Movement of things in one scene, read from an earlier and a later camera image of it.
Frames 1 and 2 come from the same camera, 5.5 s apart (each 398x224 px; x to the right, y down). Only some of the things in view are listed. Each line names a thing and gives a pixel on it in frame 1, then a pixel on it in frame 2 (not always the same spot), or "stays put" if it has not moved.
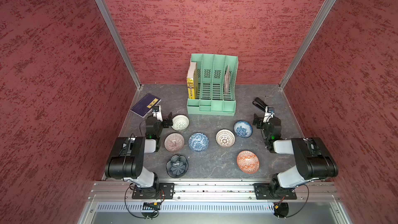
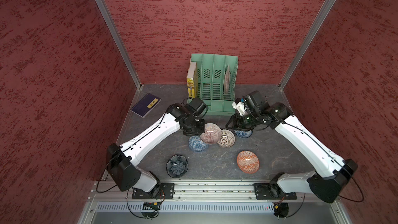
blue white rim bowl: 243,129 stays put
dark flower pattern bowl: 177,166 stays put
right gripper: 259,120 -> 237,124
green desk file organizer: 216,85 stays put
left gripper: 165,121 -> 200,130
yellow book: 192,81 stays put
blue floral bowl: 198,141 stays put
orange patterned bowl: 248,162 stays put
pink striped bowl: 173,142 -> 212,134
